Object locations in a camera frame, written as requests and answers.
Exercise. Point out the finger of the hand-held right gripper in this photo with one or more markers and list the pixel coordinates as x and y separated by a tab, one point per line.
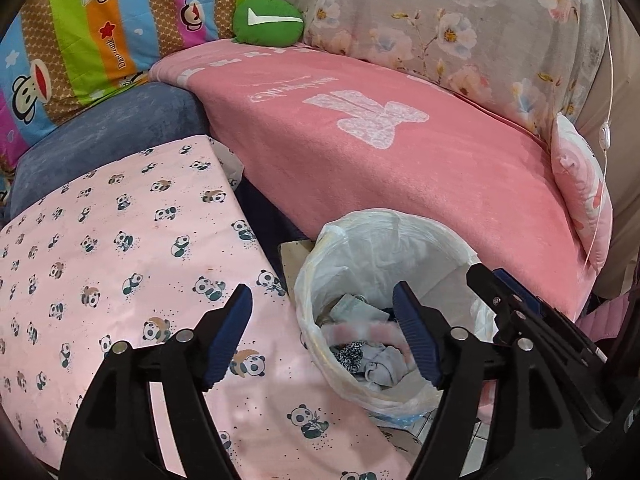
492	295
520	292

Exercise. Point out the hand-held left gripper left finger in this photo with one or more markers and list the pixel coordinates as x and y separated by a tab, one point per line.
227	330

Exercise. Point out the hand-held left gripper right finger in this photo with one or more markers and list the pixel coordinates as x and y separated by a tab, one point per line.
417	330

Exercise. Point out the grey sock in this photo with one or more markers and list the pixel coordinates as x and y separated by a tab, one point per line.
382	365

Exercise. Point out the pink white fluffy cloth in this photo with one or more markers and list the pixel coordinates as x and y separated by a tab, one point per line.
350	334

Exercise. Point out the leopard print scrunchie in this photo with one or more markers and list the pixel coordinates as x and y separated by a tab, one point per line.
350	355

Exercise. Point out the white bag lined trash bin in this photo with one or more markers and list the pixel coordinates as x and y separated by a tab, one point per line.
380	250

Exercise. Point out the pink quilted cloth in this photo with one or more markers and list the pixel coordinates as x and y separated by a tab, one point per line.
605	317

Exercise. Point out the blue white plastic wrapper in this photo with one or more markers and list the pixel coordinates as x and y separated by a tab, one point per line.
400	417

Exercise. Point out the beige cardboard piece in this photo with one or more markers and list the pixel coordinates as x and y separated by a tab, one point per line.
295	257

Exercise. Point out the small pink pillow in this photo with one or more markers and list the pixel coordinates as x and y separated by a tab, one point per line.
582	185

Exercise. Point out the pink panda printed cloth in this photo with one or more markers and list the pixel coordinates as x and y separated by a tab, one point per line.
125	240

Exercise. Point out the beige fabric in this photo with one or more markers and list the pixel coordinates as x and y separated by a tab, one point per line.
625	185

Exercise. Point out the pink blanket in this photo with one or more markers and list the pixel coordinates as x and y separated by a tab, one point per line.
400	160

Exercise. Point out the blue cushion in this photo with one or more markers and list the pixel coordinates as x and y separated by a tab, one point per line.
125	115

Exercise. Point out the grey floral blanket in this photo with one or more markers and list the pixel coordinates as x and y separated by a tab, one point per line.
425	10

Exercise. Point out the green plush toy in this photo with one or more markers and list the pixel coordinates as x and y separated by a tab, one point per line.
265	20

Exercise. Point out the colourful monkey print pillow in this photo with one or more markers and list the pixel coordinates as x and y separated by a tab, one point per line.
75	35

